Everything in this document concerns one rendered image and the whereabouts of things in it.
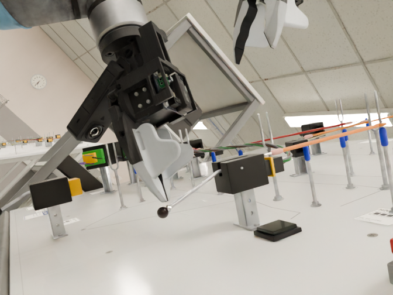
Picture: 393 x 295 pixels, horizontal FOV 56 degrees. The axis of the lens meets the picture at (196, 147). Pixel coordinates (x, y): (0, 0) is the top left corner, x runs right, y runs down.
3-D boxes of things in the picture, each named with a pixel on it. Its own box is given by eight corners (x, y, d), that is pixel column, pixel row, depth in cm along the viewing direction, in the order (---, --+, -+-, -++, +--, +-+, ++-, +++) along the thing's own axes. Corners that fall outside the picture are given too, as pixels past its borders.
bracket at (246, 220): (233, 225, 50) (226, 188, 50) (248, 219, 51) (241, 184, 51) (251, 230, 46) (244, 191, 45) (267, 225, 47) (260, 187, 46)
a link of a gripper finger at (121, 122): (134, 159, 40) (113, 89, 42) (123, 164, 41) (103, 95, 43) (156, 163, 44) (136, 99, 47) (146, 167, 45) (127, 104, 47)
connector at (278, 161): (244, 178, 50) (241, 163, 50) (271, 170, 52) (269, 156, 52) (257, 178, 47) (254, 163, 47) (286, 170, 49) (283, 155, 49)
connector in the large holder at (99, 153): (106, 162, 104) (103, 148, 104) (102, 164, 102) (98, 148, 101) (87, 165, 105) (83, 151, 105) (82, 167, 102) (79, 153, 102)
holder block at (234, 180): (216, 192, 49) (210, 162, 49) (251, 182, 51) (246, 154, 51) (232, 194, 45) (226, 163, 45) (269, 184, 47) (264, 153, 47)
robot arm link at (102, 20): (76, 19, 47) (115, 43, 55) (85, 49, 46) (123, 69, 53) (123, -13, 45) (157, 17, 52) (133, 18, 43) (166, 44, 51)
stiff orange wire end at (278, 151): (260, 158, 35) (259, 152, 35) (379, 126, 42) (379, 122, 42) (268, 157, 33) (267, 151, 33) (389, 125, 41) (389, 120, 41)
